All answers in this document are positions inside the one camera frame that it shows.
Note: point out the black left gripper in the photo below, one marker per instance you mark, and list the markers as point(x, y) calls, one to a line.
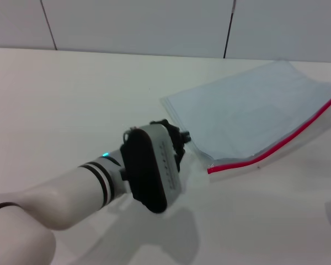
point(175, 136)

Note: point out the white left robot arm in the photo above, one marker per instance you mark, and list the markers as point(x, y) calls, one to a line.
point(71, 193)

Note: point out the clear red-zip document bag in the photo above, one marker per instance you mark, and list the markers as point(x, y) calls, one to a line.
point(245, 118)

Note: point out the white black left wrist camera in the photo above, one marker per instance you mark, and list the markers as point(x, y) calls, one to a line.
point(151, 168)

